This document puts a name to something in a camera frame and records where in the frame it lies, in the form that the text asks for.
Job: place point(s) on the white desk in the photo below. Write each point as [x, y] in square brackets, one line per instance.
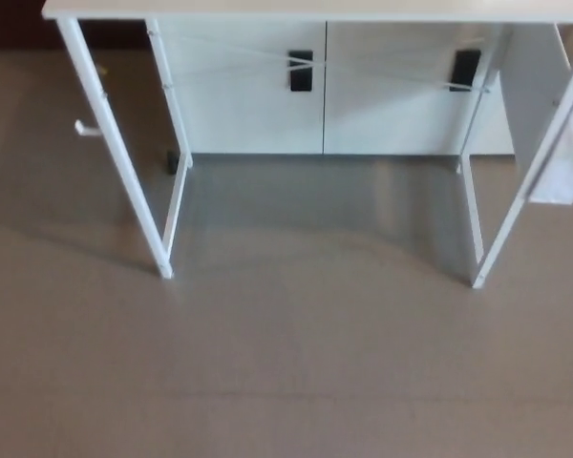
[315, 8]

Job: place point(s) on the white desk side hook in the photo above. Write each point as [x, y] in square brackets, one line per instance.
[83, 130]

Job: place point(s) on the white cabinet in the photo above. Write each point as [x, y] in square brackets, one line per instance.
[248, 119]

